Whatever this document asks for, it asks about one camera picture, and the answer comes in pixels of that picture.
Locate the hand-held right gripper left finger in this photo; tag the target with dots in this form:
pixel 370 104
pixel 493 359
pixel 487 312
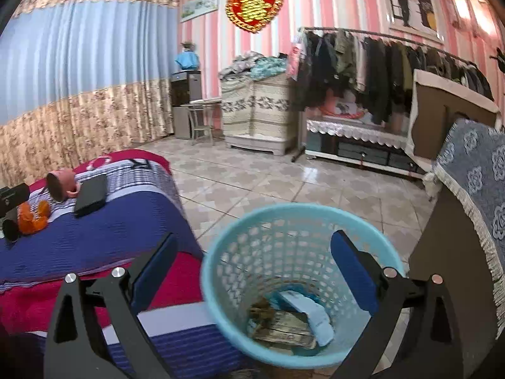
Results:
pixel 152 272

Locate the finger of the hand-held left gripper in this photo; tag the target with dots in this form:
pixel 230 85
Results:
pixel 14 201

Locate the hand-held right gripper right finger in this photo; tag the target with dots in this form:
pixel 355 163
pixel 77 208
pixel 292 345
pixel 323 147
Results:
pixel 355 272

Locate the black cup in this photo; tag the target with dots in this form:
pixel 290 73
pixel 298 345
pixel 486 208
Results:
pixel 10 229

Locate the light blue wrapper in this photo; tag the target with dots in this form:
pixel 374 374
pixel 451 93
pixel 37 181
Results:
pixel 315 319

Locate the light blue plastic basket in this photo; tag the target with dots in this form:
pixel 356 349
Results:
pixel 236 244

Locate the brown printed packet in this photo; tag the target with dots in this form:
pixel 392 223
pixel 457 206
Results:
pixel 284 329

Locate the pink mug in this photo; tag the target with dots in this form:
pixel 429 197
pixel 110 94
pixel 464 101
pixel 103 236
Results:
pixel 67 175

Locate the striped blue red bed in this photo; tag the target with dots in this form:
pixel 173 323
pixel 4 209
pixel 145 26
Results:
pixel 98 237

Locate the black flat case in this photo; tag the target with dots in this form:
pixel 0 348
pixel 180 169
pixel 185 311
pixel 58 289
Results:
pixel 92 195

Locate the black tv stand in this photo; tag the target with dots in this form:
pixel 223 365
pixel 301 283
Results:
pixel 363 154

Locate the white lace cloth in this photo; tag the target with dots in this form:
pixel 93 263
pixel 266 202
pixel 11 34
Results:
pixel 355 130

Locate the blue floral curtain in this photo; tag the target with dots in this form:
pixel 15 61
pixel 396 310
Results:
pixel 79 67

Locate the blue patterned fringed cloth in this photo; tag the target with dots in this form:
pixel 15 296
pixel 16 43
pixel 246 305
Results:
pixel 473 173

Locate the grey water dispenser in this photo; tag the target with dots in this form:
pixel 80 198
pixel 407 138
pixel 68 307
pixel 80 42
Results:
pixel 183 114

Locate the red cartoon picture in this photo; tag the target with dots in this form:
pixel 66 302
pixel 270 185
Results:
pixel 347 108

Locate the brown board with white cover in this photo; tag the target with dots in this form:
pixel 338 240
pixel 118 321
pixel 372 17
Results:
pixel 438 126

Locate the quilt covered cabinet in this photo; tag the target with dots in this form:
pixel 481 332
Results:
pixel 256 114

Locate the row of hanging clothes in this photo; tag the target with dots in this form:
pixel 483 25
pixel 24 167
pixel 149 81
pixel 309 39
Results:
pixel 374 71

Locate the blue covered vase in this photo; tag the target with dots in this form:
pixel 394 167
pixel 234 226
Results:
pixel 187 59

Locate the pink shopping bag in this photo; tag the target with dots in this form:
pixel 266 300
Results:
pixel 295 61

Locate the pile of clothes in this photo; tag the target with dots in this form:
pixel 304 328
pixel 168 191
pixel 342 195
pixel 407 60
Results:
pixel 268 65

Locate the metal clothes rack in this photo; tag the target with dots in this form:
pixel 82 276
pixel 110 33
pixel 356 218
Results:
pixel 378 35

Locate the black coat stand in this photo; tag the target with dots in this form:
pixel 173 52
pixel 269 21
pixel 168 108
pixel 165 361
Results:
pixel 500 57

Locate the pink sheer curtain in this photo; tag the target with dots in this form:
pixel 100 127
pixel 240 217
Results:
pixel 469 4

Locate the landscape wall picture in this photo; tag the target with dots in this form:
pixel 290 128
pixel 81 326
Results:
pixel 199 6

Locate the wedding wall poster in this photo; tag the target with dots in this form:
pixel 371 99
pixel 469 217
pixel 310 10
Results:
pixel 410 4

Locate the red heart wall decoration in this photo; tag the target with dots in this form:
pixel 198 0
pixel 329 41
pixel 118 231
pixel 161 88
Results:
pixel 254 8

